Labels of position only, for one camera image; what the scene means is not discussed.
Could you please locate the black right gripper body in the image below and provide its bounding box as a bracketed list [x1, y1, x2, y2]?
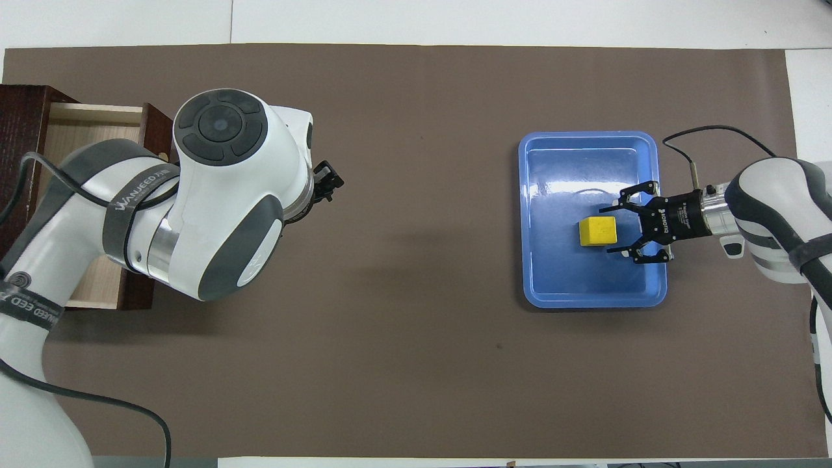
[640, 189, 707, 247]

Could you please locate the yellow cube block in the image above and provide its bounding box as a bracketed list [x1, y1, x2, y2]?
[579, 216, 617, 248]

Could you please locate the dark wood drawer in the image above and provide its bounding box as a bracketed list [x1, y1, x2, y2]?
[38, 103, 177, 311]

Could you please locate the dark wooden drawer cabinet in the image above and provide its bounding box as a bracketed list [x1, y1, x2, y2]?
[0, 84, 80, 261]

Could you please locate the blue plastic tray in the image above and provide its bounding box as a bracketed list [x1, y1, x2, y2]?
[518, 131, 668, 309]

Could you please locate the brown table mat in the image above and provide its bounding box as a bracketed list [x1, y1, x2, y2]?
[3, 44, 827, 459]

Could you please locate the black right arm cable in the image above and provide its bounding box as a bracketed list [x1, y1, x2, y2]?
[662, 125, 832, 424]

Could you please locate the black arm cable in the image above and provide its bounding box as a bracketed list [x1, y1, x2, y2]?
[662, 125, 832, 424]
[0, 151, 173, 468]

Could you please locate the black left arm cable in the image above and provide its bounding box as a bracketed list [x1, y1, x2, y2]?
[0, 151, 173, 468]

